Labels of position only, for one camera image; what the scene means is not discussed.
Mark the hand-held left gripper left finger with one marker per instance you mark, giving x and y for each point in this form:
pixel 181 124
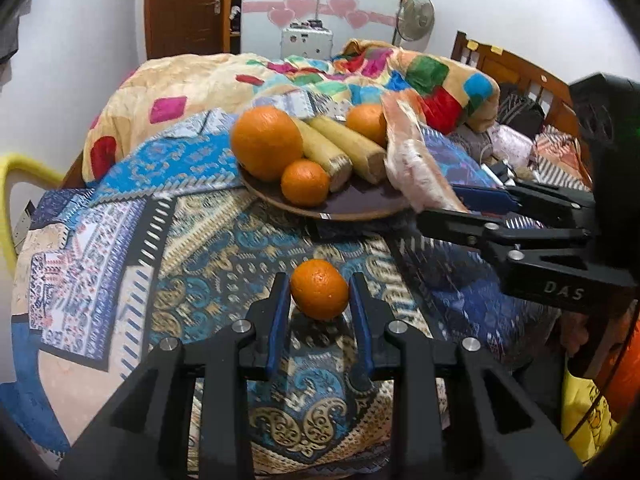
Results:
pixel 278 320

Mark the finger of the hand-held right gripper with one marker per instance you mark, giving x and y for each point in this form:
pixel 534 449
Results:
pixel 450 222
pixel 480 194

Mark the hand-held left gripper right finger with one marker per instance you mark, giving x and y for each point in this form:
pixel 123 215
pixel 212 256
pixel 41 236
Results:
pixel 360 330

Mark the small tangerine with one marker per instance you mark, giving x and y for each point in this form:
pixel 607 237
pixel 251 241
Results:
pixel 305 183
pixel 319 290

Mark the brown round plate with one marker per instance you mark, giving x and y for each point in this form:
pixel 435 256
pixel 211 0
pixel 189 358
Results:
pixel 360 201

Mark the yellow banana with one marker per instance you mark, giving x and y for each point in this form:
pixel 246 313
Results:
pixel 355 147
pixel 322 155

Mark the medium orange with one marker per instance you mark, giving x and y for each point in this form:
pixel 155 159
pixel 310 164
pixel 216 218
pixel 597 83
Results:
pixel 366 124

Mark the large orange with sticker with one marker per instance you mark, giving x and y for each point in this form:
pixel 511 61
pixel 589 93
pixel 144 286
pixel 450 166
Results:
pixel 267 142

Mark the person's right hand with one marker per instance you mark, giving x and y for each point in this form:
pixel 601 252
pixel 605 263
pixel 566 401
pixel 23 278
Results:
pixel 574 332

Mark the striped bag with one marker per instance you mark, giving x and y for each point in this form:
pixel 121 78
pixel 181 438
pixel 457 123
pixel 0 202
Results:
pixel 560 160

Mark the pink patterned bag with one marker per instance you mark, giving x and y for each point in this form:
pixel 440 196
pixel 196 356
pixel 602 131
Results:
pixel 512 142

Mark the black backpack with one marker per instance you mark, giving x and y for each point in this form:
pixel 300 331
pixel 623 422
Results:
pixel 520 110

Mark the blue patterned bedsheet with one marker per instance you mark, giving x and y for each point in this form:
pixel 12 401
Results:
pixel 200 260

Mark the wooden bed headboard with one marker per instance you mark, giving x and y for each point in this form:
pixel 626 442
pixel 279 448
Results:
pixel 520 70

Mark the standing electric fan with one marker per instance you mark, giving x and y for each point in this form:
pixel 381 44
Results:
pixel 416 17

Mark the person's yellow shirt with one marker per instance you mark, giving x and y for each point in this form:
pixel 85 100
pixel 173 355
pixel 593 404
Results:
pixel 587 410

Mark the white box appliance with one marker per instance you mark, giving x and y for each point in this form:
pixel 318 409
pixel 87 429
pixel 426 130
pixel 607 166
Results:
pixel 305 40

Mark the colourful patchwork blanket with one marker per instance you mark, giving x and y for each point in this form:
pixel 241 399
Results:
pixel 175 85

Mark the yellow plastic chair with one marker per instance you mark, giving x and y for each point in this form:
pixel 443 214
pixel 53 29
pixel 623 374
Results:
pixel 20 170

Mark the brown wooden door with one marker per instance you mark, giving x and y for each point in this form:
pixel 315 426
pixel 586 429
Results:
pixel 185 5

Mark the wall socket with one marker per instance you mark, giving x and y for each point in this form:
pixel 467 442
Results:
pixel 22 225

